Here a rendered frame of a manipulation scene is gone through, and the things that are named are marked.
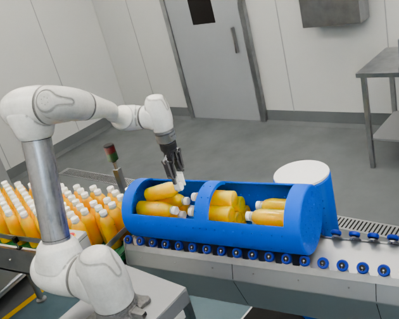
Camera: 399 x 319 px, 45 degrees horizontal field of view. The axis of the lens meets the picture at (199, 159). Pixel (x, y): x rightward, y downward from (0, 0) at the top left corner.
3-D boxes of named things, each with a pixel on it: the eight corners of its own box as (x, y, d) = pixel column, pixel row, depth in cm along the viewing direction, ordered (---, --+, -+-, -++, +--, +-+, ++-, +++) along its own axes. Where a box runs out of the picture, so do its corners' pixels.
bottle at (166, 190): (142, 189, 230) (170, 181, 219) (152, 186, 236) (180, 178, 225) (146, 203, 230) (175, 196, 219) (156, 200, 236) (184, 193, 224)
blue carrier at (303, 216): (304, 269, 186) (296, 202, 178) (128, 246, 232) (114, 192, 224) (325, 234, 209) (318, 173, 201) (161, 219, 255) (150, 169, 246)
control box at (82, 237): (79, 261, 225) (71, 243, 221) (49, 256, 235) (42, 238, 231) (93, 248, 233) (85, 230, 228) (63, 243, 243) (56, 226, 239)
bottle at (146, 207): (147, 206, 236) (178, 207, 226) (141, 218, 232) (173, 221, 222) (140, 197, 231) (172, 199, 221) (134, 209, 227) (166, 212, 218)
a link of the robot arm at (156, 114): (179, 123, 211) (154, 125, 217) (170, 89, 204) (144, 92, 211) (168, 133, 202) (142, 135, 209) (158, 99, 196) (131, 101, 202)
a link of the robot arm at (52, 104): (95, 85, 162) (65, 88, 169) (56, 77, 146) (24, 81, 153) (96, 124, 162) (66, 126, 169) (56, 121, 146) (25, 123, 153)
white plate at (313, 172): (332, 158, 247) (333, 160, 248) (280, 161, 259) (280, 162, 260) (324, 186, 225) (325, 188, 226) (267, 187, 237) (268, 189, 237)
